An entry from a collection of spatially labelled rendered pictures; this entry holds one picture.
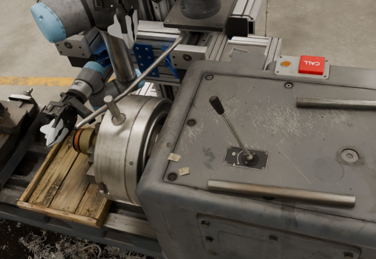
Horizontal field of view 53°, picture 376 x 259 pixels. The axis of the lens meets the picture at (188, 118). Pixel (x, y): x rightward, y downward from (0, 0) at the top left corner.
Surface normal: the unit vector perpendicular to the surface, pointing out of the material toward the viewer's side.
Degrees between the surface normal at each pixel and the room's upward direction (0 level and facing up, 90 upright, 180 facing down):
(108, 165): 53
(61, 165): 0
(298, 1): 0
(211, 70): 0
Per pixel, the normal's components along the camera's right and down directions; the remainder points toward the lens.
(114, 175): -0.32, 0.35
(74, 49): -0.30, 0.74
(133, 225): -0.14, -0.66
